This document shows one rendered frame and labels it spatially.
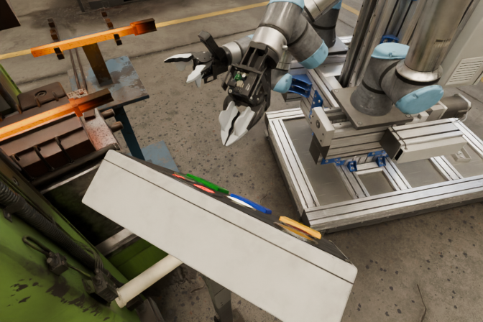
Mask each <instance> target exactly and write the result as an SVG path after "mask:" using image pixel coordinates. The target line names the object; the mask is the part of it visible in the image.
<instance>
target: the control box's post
mask: <svg viewBox="0 0 483 322"><path fill-rule="evenodd" d="M207 288H208V287H207ZM208 292H209V295H210V297H211V299H212V302H213V306H214V308H215V311H216V312H217V314H218V316H219V318H220V319H218V322H234V319H233V313H232V307H231V291H230V290H229V289H227V288H224V289H223V290H222V291H221V292H219V293H218V294H217V295H215V296H212V294H211V292H210V290H209V289H208Z"/></svg>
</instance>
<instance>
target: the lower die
mask: <svg viewBox="0 0 483 322"><path fill-rule="evenodd" d="M58 100H59V101H56V100H55V101H51V102H49V103H46V104H43V105H41V107H40V108H39V107H35V108H33V109H30V110H27V111H23V112H22V113H23V114H20V113H18V114H15V115H13V116H9V117H7V118H5V119H3V121H0V128H2V127H5V126H8V125H10V124H13V123H16V122H18V121H21V120H24V119H27V118H29V117H32V116H35V115H38V114H41V113H43V112H46V111H49V110H51V109H55V108H57V107H59V106H63V105H65V104H69V103H70V102H69V100H68V97H67V96H66V97H63V98H60V99H58ZM55 136H58V137H59V139H60V140H61V145H62V146H63V148H64V149H65V151H66V152H67V153H68V154H69V156H70V157H71V158H72V159H73V160H77V159H78V158H80V157H83V156H85V155H88V154H90V153H92V152H94V151H96V148H95V147H94V145H93V143H92V141H91V139H90V137H89V136H88V133H87V131H86V129H85V127H84V126H83V124H82V122H81V120H80V118H79V117H78V116H77V114H76V113H75V112H74V111H72V112H70V113H68V114H65V115H62V116H59V117H57V118H54V119H51V120H49V121H46V122H44V123H41V124H38V125H36V126H33V127H30V128H28V129H25V130H23V131H20V132H17V133H15V134H12V135H9V136H8V137H4V138H2V139H0V148H2V149H3V151H5V153H6V154H7V155H8V156H9V157H10V158H11V154H13V153H14V154H16V155H17V156H18V157H19V158H20V160H19V161H18V160H17V162H18V163H19V164H20V165H21V166H22V167H23V168H24V169H25V170H26V171H27V172H28V174H29V175H30V176H32V177H34V178H37V177H39V176H41V175H44V174H45V173H48V172H49V168H48V167H47V166H46V164H45V163H44V162H43V161H42V160H41V159H40V158H39V156H38V155H37V153H36V152H35V150H34V147H33V146H34V144H36V145H37V146H38V147H39V148H40V149H41V150H40V151H39V152H40V154H41V155H42V156H43V157H44V158H45V159H46V161H47V162H48V163H49V164H50V166H51V167H53V168H55V169H56V168H59V167H62V166H63V165H66V164H68V163H69V161H68V160H69V159H68V158H67V157H66V156H65V154H64V153H63V151H62V150H61V149H60V148H59V146H58V144H57V142H56V141H55Z"/></svg>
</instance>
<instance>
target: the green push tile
mask: <svg viewBox="0 0 483 322"><path fill-rule="evenodd" d="M186 176H188V177H190V178H192V179H194V180H197V181H198V182H200V183H202V184H204V185H206V186H208V187H209V188H212V189H214V190H217V191H219V192H222V193H226V194H229V191H228V190H227V189H225V188H222V187H220V186H218V185H216V184H213V183H211V182H209V181H207V180H204V179H203V178H200V177H197V176H195V175H191V174H189V173H188V174H187V175H186Z"/></svg>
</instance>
